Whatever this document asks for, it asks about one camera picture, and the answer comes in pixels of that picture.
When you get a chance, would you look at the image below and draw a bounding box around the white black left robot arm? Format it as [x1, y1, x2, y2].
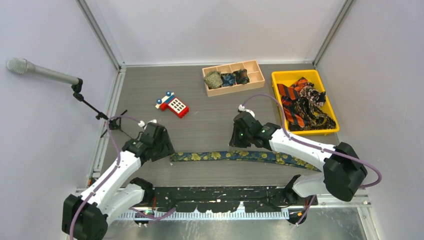
[61, 120, 175, 240]

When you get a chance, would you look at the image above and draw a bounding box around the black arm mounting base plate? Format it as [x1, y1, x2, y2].
[122, 185, 319, 226]

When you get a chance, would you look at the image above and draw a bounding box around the olive green rolled tie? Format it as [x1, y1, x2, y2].
[203, 70, 223, 89]

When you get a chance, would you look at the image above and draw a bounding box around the black floral patterned tie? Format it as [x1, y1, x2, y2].
[288, 82, 336, 132]

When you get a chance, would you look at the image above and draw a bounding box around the blue yellow floral tie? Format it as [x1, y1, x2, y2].
[170, 150, 320, 172]

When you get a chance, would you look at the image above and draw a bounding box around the yellow plastic bin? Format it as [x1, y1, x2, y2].
[271, 69, 340, 136]

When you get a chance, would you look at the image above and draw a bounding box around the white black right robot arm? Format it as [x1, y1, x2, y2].
[229, 111, 368, 205]

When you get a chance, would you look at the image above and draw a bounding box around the black microphone stand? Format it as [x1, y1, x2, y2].
[71, 78, 130, 137]

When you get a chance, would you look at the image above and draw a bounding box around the red white toy brick block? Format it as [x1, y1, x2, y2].
[155, 91, 190, 119]

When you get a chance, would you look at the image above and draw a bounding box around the orange navy striped tie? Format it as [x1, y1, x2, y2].
[277, 77, 309, 128]

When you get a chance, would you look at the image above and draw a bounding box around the dark brown rolled tie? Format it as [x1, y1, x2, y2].
[232, 68, 250, 85]

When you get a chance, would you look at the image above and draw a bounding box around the blue rolled tie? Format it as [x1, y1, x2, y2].
[220, 73, 236, 87]

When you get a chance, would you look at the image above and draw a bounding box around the silver microphone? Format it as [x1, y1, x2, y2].
[6, 57, 81, 85]

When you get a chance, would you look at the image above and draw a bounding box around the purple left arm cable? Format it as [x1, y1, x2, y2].
[68, 115, 181, 240]

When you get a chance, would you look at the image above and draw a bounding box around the wooden divided tray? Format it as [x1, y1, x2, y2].
[202, 60, 265, 97]

